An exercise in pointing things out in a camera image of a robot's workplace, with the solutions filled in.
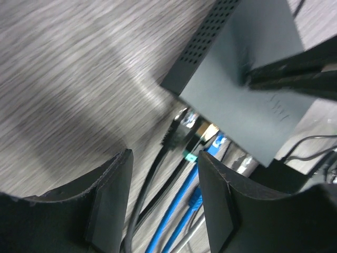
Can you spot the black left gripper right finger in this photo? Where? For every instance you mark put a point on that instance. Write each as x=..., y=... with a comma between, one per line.
x=245, y=216

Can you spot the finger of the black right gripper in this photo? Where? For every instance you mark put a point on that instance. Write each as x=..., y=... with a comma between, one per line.
x=312, y=73

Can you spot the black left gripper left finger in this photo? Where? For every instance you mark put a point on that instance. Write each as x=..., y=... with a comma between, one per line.
x=84, y=215

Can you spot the black network switch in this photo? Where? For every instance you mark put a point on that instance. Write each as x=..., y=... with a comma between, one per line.
x=209, y=74

